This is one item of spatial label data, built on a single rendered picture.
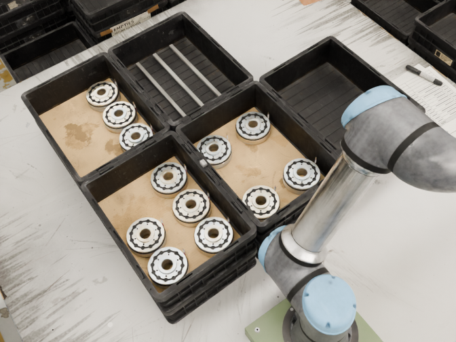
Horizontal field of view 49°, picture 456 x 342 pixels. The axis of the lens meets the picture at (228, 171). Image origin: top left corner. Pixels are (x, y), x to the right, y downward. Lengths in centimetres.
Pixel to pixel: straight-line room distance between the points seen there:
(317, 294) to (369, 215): 49
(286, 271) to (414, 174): 40
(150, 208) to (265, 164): 35
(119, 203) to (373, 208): 75
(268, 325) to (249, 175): 41
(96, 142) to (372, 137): 91
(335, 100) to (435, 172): 75
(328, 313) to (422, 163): 39
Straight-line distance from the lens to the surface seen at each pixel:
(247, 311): 140
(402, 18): 280
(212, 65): 170
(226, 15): 208
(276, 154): 147
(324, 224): 107
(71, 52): 272
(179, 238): 135
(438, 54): 247
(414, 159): 90
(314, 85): 164
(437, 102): 185
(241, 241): 122
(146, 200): 142
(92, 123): 162
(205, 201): 136
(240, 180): 142
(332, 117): 157
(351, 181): 100
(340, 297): 113
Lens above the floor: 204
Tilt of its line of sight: 58 degrees down
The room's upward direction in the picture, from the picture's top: 6 degrees counter-clockwise
